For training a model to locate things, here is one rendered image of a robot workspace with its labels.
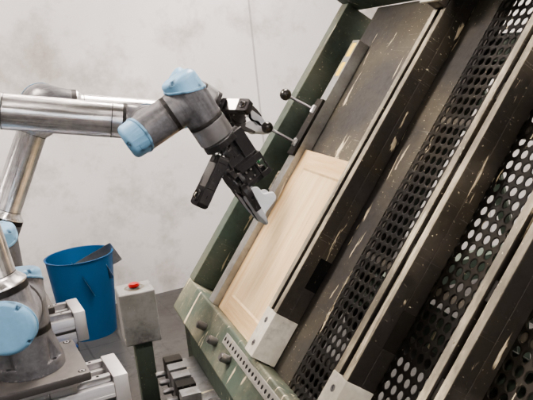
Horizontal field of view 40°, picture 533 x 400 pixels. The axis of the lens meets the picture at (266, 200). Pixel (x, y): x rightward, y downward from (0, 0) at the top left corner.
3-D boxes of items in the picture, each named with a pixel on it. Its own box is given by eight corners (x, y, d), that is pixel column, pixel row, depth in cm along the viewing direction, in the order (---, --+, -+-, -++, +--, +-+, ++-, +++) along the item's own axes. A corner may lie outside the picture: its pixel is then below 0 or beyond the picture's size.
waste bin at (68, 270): (123, 311, 498) (110, 232, 486) (139, 331, 459) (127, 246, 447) (51, 328, 479) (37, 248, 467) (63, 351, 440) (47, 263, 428)
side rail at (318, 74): (215, 290, 261) (189, 276, 257) (365, 21, 262) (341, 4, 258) (219, 294, 255) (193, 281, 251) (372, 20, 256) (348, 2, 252)
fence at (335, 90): (219, 304, 235) (208, 298, 234) (362, 47, 236) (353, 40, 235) (223, 309, 231) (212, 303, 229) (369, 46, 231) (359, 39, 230)
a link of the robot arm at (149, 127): (136, 155, 152) (180, 125, 153) (138, 163, 141) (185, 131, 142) (114, 124, 150) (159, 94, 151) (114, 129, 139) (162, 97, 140)
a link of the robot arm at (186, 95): (154, 86, 146) (189, 63, 147) (184, 131, 150) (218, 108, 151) (159, 91, 139) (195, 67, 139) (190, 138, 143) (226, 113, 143)
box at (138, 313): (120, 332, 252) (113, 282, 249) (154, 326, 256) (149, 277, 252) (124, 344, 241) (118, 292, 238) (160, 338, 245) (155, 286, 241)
